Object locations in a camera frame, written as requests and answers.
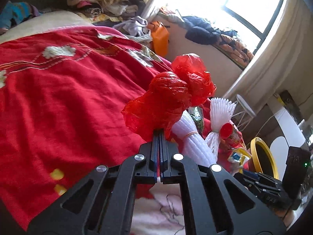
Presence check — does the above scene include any white printed plastic bag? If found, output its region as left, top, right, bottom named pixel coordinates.
left=228, top=147, right=252, bottom=173

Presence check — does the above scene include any red cylindrical snack can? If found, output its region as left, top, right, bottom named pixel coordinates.
left=219, top=123, right=242, bottom=152

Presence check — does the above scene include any white foam net sleeve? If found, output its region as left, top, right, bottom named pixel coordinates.
left=205, top=98, right=236, bottom=161

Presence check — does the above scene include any red plastic bag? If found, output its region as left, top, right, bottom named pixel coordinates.
left=121, top=54, right=216, bottom=142

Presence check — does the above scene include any yellow rimmed trash bin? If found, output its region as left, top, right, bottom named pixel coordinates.
left=248, top=137, right=279, bottom=179

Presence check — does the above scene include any white desk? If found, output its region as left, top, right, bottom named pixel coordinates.
left=267, top=96, right=307, bottom=149

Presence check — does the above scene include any green patterned snack wrapper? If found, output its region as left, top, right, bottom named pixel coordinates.
left=188, top=106, right=204, bottom=134

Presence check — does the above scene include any red floral blanket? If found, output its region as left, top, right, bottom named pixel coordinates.
left=1, top=27, right=171, bottom=230

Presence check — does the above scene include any right cream curtain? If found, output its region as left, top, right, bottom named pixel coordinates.
left=223, top=0, right=298, bottom=99

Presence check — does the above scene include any orange patterned quilt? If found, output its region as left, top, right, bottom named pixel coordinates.
left=213, top=34, right=254, bottom=69

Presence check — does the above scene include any dark blue jacket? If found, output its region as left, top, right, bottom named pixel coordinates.
left=182, top=16, right=237, bottom=45

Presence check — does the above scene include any orange paper bag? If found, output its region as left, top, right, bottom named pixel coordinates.
left=148, top=21, right=170, bottom=57

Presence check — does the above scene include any beige bed mattress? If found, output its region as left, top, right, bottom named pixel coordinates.
left=1, top=11, right=93, bottom=43

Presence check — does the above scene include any pile of clothes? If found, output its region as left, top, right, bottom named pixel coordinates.
left=66, top=0, right=151, bottom=37

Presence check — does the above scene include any black tracker camera box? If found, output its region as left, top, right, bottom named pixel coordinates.
left=282, top=146, right=310, bottom=200

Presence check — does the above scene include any white wire stool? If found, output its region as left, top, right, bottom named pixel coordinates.
left=231, top=94, right=256, bottom=131

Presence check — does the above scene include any window frame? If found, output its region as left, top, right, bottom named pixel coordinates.
left=223, top=0, right=283, bottom=53

